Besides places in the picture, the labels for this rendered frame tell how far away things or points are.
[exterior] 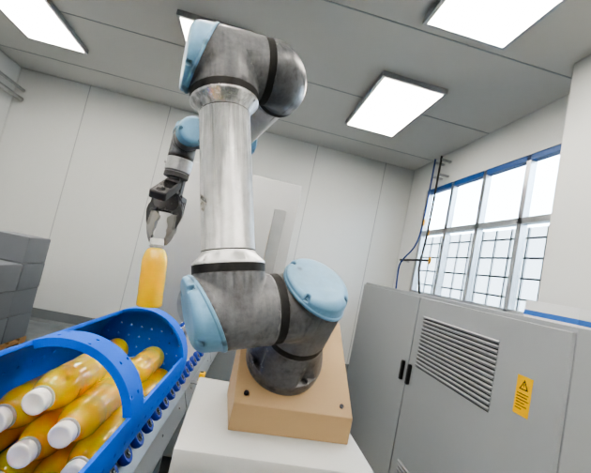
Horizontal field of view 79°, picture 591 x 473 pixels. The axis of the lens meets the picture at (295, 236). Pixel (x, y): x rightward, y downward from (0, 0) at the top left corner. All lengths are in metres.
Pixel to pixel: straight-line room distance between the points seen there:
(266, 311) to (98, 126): 5.72
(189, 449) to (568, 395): 1.30
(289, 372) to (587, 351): 1.19
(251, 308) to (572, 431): 1.33
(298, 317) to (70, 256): 5.52
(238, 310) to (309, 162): 5.28
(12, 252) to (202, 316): 3.96
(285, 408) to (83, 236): 5.38
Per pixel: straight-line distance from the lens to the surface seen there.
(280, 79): 0.67
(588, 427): 1.70
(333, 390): 0.76
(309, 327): 0.58
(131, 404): 0.78
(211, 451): 0.64
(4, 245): 4.46
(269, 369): 0.68
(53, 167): 6.21
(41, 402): 0.76
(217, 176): 0.57
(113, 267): 5.78
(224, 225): 0.55
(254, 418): 0.70
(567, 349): 1.60
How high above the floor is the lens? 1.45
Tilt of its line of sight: 5 degrees up
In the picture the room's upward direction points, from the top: 12 degrees clockwise
